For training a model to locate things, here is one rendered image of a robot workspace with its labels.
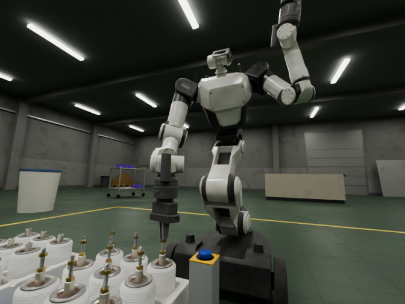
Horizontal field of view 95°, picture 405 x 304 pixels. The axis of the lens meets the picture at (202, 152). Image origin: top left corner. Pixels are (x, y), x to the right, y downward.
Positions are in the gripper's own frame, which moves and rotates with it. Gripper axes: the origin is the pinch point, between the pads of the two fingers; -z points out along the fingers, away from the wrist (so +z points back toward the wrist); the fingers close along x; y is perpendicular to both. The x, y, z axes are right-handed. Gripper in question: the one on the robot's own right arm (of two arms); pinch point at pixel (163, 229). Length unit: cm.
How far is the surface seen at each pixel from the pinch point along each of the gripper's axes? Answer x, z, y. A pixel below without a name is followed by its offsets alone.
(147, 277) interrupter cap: 3.5, -10.9, -9.4
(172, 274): 4.8, -13.2, 0.2
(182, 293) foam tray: 7.4, -19.2, 2.4
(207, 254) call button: 19.2, -3.3, -1.8
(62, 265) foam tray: -44.3, -18.7, -11.9
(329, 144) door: 87, 213, 1098
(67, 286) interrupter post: -6.1, -8.9, -26.3
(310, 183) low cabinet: 18, 14, 559
